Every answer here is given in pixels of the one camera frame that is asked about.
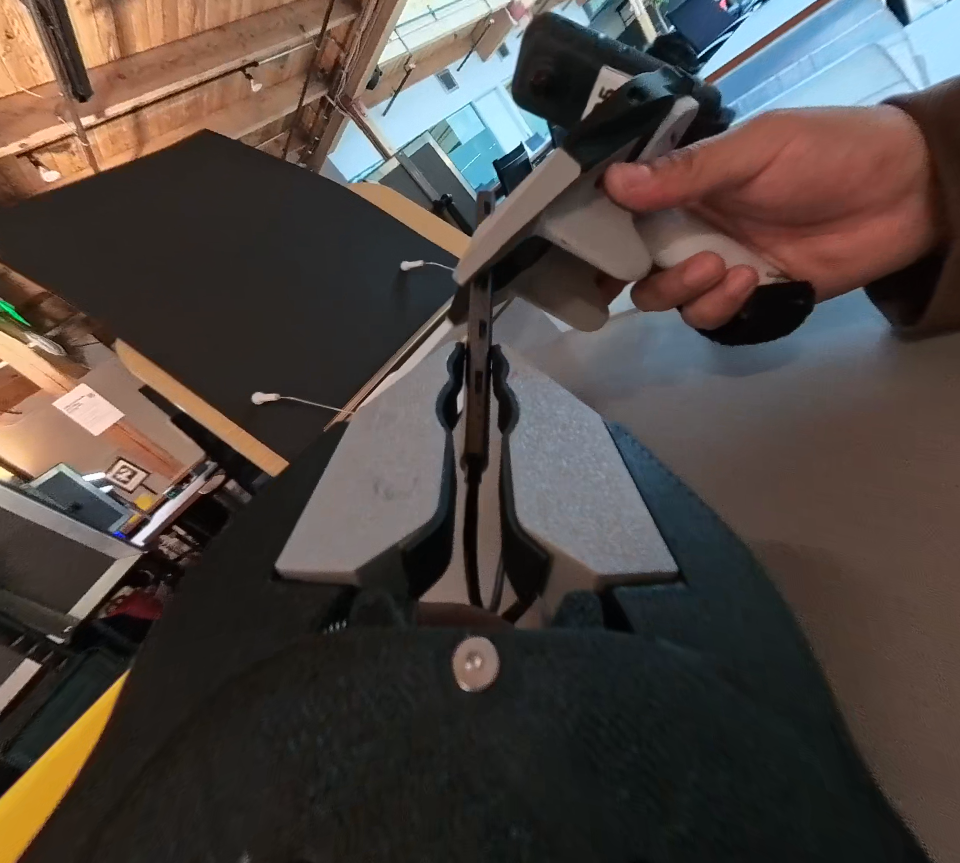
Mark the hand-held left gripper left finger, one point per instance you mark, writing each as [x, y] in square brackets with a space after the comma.
[375, 495]

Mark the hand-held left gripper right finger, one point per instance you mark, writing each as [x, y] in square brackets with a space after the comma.
[585, 495]

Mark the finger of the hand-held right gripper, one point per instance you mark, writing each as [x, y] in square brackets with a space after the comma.
[525, 210]
[577, 297]

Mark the dark grey usb hub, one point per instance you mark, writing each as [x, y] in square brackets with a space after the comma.
[478, 383]

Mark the person's right forearm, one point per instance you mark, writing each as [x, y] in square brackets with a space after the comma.
[922, 308]

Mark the person's right hand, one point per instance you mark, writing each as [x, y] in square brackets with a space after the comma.
[825, 195]

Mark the framed marker tag sign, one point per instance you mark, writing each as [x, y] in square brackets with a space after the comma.
[127, 477]

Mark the black table mat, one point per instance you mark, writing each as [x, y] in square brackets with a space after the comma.
[187, 263]

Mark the silver equipment case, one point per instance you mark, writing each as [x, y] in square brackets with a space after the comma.
[75, 503]

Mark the white paper sign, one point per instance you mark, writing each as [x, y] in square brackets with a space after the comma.
[86, 409]

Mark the grey panel cabinet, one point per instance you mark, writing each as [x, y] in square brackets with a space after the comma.
[52, 570]

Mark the yellow plastic bin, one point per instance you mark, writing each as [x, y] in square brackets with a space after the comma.
[45, 780]

